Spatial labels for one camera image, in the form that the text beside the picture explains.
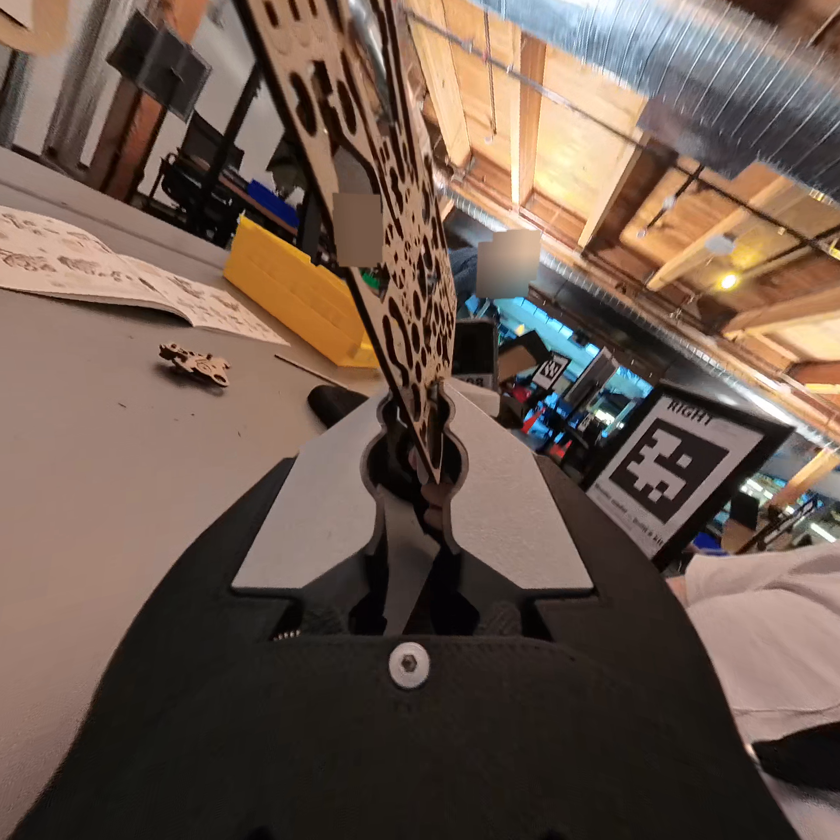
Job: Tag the silver ventilation duct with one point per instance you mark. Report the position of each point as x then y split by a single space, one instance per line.
689 59

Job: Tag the yellow plastic bin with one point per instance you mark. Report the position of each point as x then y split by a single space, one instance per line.
282 289

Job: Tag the blue storage bin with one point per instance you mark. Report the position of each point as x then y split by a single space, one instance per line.
269 200

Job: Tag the round ceiling light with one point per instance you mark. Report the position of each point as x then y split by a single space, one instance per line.
727 281

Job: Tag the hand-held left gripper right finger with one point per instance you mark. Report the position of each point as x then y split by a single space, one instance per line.
518 525

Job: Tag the black square mounting plate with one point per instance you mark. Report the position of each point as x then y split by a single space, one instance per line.
157 65

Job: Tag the laser-cut wooden parts sheet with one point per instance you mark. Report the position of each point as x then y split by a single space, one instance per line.
367 131

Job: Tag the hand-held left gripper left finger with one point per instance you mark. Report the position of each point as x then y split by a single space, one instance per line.
302 525

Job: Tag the framed square-code sign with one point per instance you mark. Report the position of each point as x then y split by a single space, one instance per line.
682 459

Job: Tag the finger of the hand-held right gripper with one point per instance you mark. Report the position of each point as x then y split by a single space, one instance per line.
484 407

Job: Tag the small wooden gear assembly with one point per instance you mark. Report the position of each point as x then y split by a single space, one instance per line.
197 364

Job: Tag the person's right hand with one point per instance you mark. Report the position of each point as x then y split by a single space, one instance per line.
433 505

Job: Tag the open instruction booklet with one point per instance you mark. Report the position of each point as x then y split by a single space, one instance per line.
98 269

